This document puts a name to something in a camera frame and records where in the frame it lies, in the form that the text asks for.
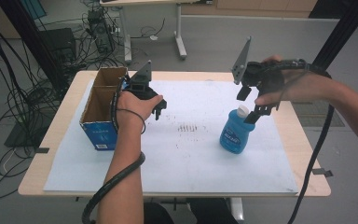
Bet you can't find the white mat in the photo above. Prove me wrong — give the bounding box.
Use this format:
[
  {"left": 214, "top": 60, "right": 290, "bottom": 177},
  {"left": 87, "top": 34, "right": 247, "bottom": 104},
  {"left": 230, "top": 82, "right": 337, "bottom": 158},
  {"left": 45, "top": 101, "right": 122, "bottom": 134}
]
[{"left": 43, "top": 79, "right": 299, "bottom": 196}]

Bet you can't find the tangle of black floor cables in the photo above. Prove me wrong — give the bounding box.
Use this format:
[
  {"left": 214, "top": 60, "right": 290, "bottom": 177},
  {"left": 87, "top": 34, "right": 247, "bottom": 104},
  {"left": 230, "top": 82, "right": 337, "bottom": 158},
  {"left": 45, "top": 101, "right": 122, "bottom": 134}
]
[{"left": 0, "top": 0, "right": 166, "bottom": 202}]

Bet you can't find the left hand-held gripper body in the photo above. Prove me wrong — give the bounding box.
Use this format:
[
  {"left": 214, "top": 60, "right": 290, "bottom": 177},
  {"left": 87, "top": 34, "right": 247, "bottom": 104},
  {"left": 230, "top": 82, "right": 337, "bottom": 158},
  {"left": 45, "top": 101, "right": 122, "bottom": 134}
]
[{"left": 122, "top": 60, "right": 160, "bottom": 101}]

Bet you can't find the blue bottle with white cap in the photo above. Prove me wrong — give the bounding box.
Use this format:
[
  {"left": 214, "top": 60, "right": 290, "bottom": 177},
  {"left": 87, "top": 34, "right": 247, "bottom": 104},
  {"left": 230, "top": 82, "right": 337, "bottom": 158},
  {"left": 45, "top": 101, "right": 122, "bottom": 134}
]
[{"left": 219, "top": 105, "right": 256, "bottom": 155}]

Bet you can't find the white background desk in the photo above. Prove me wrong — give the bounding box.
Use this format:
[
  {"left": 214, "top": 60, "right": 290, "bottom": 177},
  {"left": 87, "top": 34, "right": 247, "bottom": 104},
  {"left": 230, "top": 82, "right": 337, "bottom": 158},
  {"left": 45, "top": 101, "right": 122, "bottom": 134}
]
[{"left": 99, "top": 0, "right": 214, "bottom": 64}]

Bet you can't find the black equipment box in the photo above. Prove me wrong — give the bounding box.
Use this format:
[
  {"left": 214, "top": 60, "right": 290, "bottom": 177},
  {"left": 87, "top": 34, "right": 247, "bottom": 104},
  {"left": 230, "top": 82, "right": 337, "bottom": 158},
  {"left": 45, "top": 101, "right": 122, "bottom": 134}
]
[{"left": 37, "top": 27, "right": 77, "bottom": 67}]

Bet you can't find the person's left leg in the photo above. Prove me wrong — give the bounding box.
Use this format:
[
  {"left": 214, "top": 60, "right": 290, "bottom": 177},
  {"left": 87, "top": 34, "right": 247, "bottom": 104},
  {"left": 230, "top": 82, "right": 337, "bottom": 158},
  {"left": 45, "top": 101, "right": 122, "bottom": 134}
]
[{"left": 143, "top": 201, "right": 190, "bottom": 224}]

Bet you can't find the person's leg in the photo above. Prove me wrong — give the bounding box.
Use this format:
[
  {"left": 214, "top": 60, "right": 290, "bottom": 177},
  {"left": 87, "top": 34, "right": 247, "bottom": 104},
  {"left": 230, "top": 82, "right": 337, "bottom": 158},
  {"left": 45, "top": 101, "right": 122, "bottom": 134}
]
[
  {"left": 188, "top": 197, "right": 241, "bottom": 224},
  {"left": 143, "top": 201, "right": 190, "bottom": 224}
]

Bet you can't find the right gripper black corrugated cable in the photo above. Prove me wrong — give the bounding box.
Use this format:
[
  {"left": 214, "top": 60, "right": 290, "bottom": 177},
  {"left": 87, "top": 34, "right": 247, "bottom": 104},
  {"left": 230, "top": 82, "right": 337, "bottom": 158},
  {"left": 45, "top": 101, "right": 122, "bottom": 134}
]
[{"left": 286, "top": 59, "right": 336, "bottom": 224}]

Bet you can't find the person's right leg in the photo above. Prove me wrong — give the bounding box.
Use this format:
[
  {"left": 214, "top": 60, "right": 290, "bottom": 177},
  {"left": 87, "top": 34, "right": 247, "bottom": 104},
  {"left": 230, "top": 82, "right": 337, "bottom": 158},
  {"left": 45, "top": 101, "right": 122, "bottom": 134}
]
[{"left": 188, "top": 197, "right": 241, "bottom": 224}]

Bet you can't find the white table leg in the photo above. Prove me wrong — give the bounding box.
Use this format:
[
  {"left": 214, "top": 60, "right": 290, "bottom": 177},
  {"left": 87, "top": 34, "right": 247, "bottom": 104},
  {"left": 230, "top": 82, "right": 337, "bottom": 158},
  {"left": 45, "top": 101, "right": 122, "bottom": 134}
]
[{"left": 228, "top": 197, "right": 245, "bottom": 222}]

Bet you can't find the light wooden table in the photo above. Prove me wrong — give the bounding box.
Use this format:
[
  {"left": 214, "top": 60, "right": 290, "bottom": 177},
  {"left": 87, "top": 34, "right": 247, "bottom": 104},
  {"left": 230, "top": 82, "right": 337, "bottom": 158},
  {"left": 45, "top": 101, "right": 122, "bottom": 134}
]
[{"left": 18, "top": 70, "right": 332, "bottom": 198}]

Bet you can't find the gripper black corrugated cable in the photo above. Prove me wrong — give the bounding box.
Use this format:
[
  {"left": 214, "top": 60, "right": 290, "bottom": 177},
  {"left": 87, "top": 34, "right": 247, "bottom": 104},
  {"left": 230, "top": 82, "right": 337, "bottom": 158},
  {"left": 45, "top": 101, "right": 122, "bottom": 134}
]
[
  {"left": 286, "top": 59, "right": 336, "bottom": 224},
  {"left": 81, "top": 76, "right": 146, "bottom": 224}
]

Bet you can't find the black metal frame post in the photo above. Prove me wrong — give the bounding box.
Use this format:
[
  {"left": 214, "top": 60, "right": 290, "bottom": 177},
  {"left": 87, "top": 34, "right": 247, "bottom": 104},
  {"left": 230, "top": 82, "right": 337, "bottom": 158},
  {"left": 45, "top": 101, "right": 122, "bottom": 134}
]
[
  {"left": 310, "top": 0, "right": 358, "bottom": 73},
  {"left": 0, "top": 0, "right": 67, "bottom": 91}
]

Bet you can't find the blue cardboard box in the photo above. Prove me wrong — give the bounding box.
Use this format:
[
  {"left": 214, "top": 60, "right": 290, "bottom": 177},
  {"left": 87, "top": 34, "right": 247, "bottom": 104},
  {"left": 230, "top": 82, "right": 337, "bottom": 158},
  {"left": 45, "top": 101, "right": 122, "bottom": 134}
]
[{"left": 79, "top": 66, "right": 131, "bottom": 151}]

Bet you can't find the black computer tower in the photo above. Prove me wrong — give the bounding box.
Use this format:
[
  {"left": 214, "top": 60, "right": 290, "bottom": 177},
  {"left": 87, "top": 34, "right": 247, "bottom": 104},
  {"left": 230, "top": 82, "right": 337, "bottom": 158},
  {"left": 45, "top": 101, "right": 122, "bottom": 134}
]
[{"left": 87, "top": 8, "right": 117, "bottom": 54}]

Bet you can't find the person's left hand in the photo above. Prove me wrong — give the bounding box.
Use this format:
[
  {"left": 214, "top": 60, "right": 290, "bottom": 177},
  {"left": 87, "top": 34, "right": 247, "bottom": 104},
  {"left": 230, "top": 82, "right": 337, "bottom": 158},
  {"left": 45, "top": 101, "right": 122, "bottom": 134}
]
[{"left": 116, "top": 91, "right": 164, "bottom": 126}]

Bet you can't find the dark grey floor mat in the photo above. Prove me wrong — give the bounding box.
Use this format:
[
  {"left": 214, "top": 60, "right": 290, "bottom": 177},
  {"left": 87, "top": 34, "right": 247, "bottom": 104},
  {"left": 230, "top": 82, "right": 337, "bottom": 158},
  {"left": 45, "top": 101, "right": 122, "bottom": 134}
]
[{"left": 292, "top": 100, "right": 346, "bottom": 128}]

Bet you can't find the black floor mat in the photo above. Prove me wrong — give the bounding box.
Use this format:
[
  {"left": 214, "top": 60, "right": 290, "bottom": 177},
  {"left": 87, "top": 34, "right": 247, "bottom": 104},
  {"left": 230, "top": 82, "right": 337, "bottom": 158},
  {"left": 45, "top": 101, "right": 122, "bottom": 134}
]
[{"left": 4, "top": 102, "right": 56, "bottom": 149}]

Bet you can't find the person's right hand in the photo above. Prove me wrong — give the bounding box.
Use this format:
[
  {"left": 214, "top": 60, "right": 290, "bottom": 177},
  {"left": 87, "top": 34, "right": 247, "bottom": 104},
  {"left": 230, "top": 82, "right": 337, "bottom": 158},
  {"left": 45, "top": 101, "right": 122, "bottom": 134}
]
[{"left": 255, "top": 55, "right": 334, "bottom": 107}]

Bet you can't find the left gripper black corrugated cable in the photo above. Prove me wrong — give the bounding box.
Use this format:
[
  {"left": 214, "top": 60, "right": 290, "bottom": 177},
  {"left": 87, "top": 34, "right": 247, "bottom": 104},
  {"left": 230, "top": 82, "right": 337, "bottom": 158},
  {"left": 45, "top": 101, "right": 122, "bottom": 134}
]
[{"left": 81, "top": 76, "right": 146, "bottom": 224}]

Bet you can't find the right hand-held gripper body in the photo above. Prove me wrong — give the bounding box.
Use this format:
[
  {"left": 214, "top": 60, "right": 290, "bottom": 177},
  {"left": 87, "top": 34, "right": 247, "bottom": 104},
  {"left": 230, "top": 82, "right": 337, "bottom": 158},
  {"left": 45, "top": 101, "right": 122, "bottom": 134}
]
[{"left": 231, "top": 35, "right": 286, "bottom": 96}]

